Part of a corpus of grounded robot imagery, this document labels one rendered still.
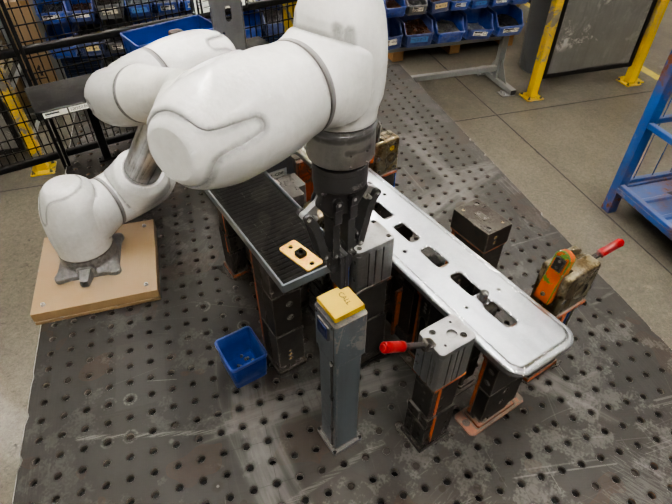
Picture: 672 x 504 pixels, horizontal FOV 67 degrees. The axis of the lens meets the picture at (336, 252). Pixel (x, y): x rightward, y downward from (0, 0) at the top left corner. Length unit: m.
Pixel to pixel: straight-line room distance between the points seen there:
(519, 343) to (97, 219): 1.13
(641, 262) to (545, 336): 1.97
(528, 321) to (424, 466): 0.39
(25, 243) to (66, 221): 1.64
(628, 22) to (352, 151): 4.13
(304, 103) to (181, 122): 0.12
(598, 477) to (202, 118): 1.13
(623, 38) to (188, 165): 4.40
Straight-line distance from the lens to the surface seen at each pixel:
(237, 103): 0.46
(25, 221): 3.33
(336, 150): 0.62
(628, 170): 3.14
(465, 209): 1.30
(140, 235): 1.74
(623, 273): 2.92
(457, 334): 0.97
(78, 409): 1.42
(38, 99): 2.01
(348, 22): 0.55
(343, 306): 0.85
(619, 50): 4.75
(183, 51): 1.08
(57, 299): 1.62
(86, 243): 1.57
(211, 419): 1.30
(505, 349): 1.05
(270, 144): 0.48
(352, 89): 0.55
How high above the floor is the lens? 1.80
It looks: 43 degrees down
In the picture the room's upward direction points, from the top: straight up
